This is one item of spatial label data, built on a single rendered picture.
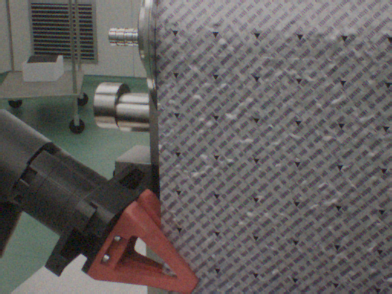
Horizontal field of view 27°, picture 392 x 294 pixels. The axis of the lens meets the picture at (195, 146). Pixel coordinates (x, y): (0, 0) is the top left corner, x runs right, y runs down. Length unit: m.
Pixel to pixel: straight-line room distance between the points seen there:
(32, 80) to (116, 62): 1.30
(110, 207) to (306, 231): 0.14
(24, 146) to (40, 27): 6.40
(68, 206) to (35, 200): 0.03
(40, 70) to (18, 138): 4.99
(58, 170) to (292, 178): 0.18
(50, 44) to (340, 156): 6.49
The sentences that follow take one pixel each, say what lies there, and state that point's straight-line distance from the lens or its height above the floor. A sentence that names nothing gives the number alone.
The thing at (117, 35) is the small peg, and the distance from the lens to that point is 0.63.
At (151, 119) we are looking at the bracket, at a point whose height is 1.18.
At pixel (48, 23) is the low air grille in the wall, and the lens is 6.98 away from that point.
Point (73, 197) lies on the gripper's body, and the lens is 0.61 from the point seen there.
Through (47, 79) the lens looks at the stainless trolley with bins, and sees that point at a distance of 5.62.
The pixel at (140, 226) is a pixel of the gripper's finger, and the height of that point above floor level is 1.12.
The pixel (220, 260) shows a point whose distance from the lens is 0.61.
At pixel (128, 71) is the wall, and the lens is 6.75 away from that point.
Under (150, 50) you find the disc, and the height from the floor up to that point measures 1.25.
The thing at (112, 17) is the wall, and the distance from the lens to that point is 6.73.
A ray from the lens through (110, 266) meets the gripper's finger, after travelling 0.62.
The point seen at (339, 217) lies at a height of 1.13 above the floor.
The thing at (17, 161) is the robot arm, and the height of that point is 1.16.
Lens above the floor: 1.34
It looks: 16 degrees down
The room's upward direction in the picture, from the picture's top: 1 degrees counter-clockwise
